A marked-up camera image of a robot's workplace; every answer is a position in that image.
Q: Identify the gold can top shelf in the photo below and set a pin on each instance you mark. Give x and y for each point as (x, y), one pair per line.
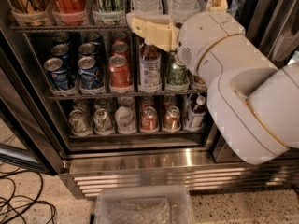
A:
(31, 12)

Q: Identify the middle wire shelf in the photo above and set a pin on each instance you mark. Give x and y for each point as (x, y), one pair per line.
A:
(138, 94)

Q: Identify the brown tea bottle white cap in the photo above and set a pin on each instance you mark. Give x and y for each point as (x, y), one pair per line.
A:
(149, 68)

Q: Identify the small tea bottle bottom shelf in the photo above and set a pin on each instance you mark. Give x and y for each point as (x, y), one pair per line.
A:
(195, 114)

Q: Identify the clear bottle bottom shelf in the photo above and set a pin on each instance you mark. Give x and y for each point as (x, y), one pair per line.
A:
(125, 120)

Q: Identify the blue pepsi can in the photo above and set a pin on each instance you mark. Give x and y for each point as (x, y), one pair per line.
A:
(90, 73)
(58, 74)

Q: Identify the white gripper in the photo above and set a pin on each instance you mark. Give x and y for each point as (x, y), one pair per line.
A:
(204, 37)

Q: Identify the front blue Pepsi can left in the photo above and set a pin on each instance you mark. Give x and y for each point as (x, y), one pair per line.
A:
(58, 74)

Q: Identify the front red soda can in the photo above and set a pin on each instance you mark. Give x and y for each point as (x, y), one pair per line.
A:
(120, 79)

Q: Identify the orange can bottom shelf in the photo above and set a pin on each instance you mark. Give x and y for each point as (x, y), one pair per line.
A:
(171, 121)

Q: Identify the front gold can middle shelf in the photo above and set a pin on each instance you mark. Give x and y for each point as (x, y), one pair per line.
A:
(199, 83)

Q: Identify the front blue Pepsi can right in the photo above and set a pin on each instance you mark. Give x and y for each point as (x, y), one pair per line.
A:
(90, 73)

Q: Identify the green can shelf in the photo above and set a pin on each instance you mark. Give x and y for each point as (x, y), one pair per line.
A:
(108, 11)
(176, 78)
(80, 125)
(102, 122)

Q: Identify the green can top shelf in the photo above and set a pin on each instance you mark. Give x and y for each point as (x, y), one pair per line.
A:
(108, 11)

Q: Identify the stainless steel display fridge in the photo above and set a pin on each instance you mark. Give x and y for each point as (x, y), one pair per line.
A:
(199, 159)

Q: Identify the front green can middle shelf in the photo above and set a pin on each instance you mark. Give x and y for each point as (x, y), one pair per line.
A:
(176, 78)

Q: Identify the red can bottom shelf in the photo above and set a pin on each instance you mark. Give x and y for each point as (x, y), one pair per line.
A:
(149, 120)

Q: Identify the gold can shelf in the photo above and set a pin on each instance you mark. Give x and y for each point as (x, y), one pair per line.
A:
(199, 83)
(31, 12)

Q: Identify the green can bottom shelf left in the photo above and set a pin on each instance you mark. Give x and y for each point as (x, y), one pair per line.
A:
(80, 125)

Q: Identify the clear plastic storage bin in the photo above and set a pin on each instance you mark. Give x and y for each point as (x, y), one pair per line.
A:
(168, 204)

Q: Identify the red Coca-Cola can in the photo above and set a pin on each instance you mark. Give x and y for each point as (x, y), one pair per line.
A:
(70, 12)

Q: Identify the wire shelf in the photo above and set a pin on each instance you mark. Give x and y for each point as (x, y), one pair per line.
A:
(76, 28)
(138, 94)

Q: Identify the top wire shelf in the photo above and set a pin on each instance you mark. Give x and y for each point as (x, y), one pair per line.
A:
(76, 28)

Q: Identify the open left fridge door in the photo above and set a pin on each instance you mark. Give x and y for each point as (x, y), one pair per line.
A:
(24, 102)

